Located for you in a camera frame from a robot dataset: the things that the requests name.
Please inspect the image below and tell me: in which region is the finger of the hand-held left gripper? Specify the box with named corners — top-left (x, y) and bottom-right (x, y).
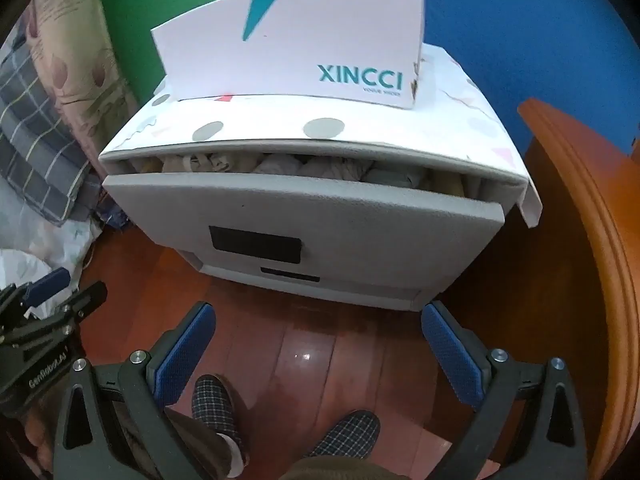
top-left (17, 267), bottom-right (72, 308)
top-left (35, 281), bottom-right (109, 333)

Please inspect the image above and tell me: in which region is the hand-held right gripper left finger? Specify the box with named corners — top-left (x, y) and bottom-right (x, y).
top-left (52, 301), bottom-right (218, 480)

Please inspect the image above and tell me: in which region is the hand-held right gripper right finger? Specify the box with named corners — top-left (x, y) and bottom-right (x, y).
top-left (421, 301), bottom-right (588, 480)

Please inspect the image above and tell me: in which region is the wooden drawer grey front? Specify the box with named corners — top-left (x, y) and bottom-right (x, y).
top-left (103, 152), bottom-right (507, 286)

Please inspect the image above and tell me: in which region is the white cardboard box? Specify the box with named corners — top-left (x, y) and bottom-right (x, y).
top-left (151, 0), bottom-right (426, 110)

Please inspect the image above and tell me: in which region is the white plastic bag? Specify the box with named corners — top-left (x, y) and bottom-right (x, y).
top-left (0, 210), bottom-right (103, 311)

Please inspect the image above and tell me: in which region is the plaid slipper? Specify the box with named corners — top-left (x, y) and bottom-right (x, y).
top-left (302, 412), bottom-right (383, 461)
top-left (192, 374), bottom-right (251, 478)

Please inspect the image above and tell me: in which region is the person's left leg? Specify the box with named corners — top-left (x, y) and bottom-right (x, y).
top-left (120, 405), bottom-right (251, 480)

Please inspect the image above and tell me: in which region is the grey bedside cabinet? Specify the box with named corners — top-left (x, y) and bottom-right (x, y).
top-left (102, 150), bottom-right (516, 313)

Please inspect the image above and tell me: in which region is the grey plaid cloth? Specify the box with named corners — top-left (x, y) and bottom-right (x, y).
top-left (0, 45), bottom-right (106, 226)

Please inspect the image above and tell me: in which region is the orange wooden chair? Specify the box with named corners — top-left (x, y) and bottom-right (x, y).
top-left (517, 99), bottom-right (640, 480)

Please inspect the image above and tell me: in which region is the pink floral blanket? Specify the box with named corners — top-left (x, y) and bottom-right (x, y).
top-left (20, 0), bottom-right (146, 161)

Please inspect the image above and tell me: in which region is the green foam mat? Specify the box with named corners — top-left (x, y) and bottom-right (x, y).
top-left (92, 0), bottom-right (341, 106)

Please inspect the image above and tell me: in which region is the blue foam mat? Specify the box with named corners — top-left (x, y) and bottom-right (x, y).
top-left (330, 0), bottom-right (640, 171)

